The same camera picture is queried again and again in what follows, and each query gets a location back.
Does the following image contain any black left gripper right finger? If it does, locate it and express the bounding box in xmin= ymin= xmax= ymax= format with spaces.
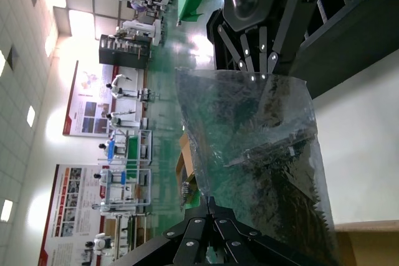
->
xmin=212 ymin=205 xmax=294 ymax=266

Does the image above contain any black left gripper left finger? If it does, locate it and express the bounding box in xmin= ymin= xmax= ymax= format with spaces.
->
xmin=108 ymin=196 xmax=215 ymax=266

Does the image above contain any gray antistatic bubble bag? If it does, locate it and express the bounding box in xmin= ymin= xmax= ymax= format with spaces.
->
xmin=175 ymin=68 xmax=339 ymax=266

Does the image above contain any small open cardboard box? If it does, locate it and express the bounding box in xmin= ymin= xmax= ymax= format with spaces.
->
xmin=175 ymin=133 xmax=205 ymax=209

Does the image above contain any black slotted plastic container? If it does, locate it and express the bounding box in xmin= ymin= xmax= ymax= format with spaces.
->
xmin=205 ymin=0 xmax=399 ymax=98

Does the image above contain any brown open cardboard box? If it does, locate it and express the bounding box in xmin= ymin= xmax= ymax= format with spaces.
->
xmin=335 ymin=221 xmax=399 ymax=266

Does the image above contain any red white poster board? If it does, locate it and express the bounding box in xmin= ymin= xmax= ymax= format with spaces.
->
xmin=63 ymin=59 xmax=150 ymax=138
xmin=37 ymin=163 xmax=108 ymax=266

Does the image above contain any black equipment rack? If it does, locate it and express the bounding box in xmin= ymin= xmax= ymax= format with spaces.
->
xmin=99 ymin=34 xmax=152 ymax=70

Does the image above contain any white ceiling light panel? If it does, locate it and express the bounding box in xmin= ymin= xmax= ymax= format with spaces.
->
xmin=0 ymin=199 xmax=14 ymax=223
xmin=26 ymin=105 xmax=36 ymax=128

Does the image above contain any white tube frame workbench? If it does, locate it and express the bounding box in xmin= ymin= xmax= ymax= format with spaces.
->
xmin=105 ymin=212 xmax=150 ymax=248

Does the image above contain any white frame rack blue top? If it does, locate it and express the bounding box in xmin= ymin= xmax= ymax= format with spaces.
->
xmin=98 ymin=128 xmax=153 ymax=167

